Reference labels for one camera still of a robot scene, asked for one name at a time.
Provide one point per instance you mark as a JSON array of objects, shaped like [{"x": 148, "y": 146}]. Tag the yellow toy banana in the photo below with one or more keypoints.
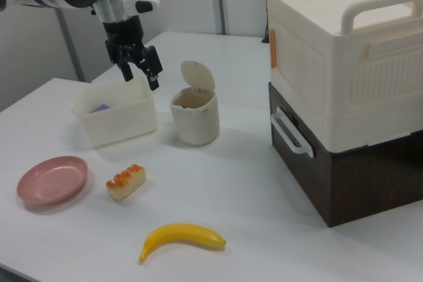
[{"x": 185, "y": 234}]

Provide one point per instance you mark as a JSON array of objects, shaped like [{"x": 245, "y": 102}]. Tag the white plastic open container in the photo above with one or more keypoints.
[{"x": 122, "y": 126}]

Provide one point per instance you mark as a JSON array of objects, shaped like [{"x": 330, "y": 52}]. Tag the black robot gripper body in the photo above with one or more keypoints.
[{"x": 124, "y": 36}]

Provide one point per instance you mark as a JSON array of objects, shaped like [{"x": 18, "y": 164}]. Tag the orange glazed toy bread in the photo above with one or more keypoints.
[{"x": 127, "y": 184}]

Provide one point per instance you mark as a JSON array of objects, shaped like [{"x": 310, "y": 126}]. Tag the purple flat item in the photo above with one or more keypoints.
[{"x": 100, "y": 108}]

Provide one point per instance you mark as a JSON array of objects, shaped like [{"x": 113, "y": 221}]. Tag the dark brown storage box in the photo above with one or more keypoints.
[{"x": 357, "y": 183}]

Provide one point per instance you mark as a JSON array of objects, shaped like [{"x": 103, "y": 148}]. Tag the cream mini trash can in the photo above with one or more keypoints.
[{"x": 198, "y": 123}]

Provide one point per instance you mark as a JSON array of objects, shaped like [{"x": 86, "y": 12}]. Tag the cream plastic storage box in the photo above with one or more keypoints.
[{"x": 330, "y": 57}]

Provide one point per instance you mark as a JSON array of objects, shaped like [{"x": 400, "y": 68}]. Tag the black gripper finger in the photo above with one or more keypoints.
[
  {"x": 124, "y": 64},
  {"x": 152, "y": 64}
]

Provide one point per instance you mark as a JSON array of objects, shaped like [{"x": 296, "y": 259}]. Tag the pink plastic plate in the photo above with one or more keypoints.
[{"x": 53, "y": 181}]

